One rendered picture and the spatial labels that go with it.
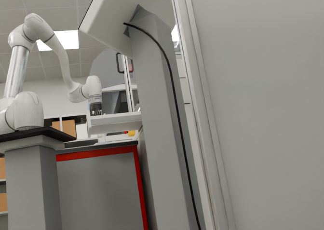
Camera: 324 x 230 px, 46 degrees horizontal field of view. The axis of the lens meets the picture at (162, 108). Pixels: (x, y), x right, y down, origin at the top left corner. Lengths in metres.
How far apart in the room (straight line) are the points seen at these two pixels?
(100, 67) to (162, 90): 2.07
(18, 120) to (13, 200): 0.42
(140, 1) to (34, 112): 0.96
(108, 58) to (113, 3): 2.04
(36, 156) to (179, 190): 0.99
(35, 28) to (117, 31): 1.14
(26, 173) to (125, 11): 1.04
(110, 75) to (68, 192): 1.28
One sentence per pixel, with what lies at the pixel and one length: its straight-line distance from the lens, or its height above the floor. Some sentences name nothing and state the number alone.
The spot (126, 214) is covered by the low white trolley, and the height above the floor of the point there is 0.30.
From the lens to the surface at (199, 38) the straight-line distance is 0.95.
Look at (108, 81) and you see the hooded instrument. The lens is 3.38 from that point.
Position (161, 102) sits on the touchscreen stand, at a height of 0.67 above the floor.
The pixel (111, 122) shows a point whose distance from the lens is 2.32.
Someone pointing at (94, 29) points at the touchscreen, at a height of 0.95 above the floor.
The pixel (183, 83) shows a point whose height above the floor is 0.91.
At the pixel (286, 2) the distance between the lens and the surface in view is 1.10.
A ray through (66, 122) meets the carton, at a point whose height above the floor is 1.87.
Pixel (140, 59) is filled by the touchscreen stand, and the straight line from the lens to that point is 1.47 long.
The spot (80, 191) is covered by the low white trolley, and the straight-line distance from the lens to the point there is 2.50.
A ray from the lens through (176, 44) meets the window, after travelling 2.11.
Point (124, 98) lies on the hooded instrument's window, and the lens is 3.37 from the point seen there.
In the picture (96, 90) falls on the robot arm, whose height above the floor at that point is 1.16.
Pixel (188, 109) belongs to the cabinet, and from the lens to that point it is 1.97.
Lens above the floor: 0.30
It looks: 14 degrees up
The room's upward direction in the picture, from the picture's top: 9 degrees counter-clockwise
